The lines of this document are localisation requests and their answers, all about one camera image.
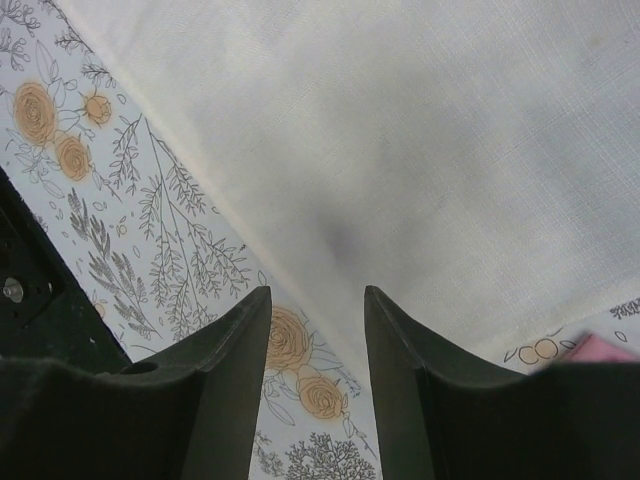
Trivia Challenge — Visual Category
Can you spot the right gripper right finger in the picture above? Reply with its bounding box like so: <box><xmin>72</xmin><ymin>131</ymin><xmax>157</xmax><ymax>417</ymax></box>
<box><xmin>364</xmin><ymin>286</ymin><xmax>639</xmax><ymax>479</ymax></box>

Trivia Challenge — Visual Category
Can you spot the white cloth napkin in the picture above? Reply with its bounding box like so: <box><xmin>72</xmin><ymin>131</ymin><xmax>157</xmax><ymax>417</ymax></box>
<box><xmin>61</xmin><ymin>1</ymin><xmax>639</xmax><ymax>380</ymax></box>

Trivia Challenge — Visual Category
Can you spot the floral tablecloth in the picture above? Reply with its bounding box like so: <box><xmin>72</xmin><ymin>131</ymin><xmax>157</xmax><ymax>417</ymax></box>
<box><xmin>1</xmin><ymin>1</ymin><xmax>639</xmax><ymax>479</ymax></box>

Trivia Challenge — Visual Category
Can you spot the pink rose placemat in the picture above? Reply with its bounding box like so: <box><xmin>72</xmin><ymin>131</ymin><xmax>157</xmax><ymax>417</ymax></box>
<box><xmin>565</xmin><ymin>334</ymin><xmax>639</xmax><ymax>363</ymax></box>

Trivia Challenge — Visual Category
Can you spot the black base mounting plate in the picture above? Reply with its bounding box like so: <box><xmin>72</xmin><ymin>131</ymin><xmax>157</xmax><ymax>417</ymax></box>
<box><xmin>1</xmin><ymin>173</ymin><xmax>131</xmax><ymax>374</ymax></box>

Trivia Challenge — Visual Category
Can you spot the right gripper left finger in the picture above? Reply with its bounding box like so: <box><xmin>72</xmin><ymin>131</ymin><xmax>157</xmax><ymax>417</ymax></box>
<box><xmin>1</xmin><ymin>287</ymin><xmax>272</xmax><ymax>479</ymax></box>

